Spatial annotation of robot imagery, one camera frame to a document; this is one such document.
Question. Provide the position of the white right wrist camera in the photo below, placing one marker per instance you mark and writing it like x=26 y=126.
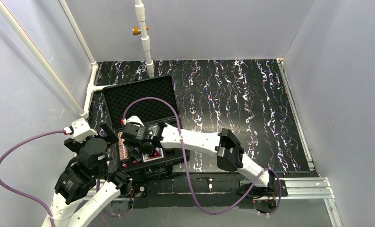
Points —
x=133 y=119

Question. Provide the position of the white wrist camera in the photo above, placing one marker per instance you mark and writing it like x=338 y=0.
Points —
x=80 y=130
x=133 y=119

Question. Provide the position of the white pvc pole with orange knob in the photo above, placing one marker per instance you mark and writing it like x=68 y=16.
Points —
x=145 y=39

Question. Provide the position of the white-blue chip stack in case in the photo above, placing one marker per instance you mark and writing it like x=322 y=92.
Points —
x=123 y=151

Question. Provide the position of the black foam-lined poker case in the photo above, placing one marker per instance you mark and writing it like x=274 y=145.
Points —
x=152 y=100

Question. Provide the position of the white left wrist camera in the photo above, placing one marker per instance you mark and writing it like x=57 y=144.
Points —
x=80 y=130

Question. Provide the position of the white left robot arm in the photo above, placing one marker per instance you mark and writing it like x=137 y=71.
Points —
x=86 y=187

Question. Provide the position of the red triangle dealer button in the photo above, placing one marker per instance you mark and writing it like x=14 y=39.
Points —
x=155 y=154

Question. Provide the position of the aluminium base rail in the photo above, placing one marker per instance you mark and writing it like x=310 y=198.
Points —
x=300 y=188

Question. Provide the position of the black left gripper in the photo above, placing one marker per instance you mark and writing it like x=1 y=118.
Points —
x=106 y=137

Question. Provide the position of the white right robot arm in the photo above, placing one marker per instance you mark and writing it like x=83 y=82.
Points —
x=224 y=146

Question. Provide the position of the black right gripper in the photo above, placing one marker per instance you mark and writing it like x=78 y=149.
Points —
x=132 y=151

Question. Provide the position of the white pvc frame pipe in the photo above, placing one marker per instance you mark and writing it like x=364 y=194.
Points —
x=84 y=110

